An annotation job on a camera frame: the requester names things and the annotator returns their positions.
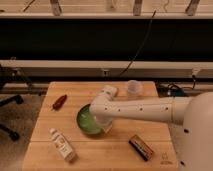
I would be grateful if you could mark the green ceramic bowl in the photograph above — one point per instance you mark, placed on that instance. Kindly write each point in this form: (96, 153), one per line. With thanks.
(86, 122)

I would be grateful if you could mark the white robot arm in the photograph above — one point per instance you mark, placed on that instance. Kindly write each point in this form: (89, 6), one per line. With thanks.
(194, 113)

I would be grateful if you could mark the white small block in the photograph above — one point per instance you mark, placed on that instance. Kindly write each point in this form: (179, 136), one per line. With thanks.
(111, 90)

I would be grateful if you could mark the brown rectangular box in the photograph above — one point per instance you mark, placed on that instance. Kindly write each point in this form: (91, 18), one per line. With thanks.
(141, 147)

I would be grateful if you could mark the wooden cutting board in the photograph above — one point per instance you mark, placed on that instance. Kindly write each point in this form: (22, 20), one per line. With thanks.
(108, 152)

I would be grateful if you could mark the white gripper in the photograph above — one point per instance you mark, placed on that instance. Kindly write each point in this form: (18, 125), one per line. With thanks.
(105, 123)

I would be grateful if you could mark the white plastic bottle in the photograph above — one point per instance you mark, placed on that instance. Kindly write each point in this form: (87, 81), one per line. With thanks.
(62, 145)

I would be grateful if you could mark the clear plastic cup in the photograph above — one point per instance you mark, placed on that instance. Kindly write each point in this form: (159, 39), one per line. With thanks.
(133, 89)

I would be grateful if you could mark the red small bottle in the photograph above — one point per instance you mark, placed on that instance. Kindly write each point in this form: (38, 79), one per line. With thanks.
(59, 102)

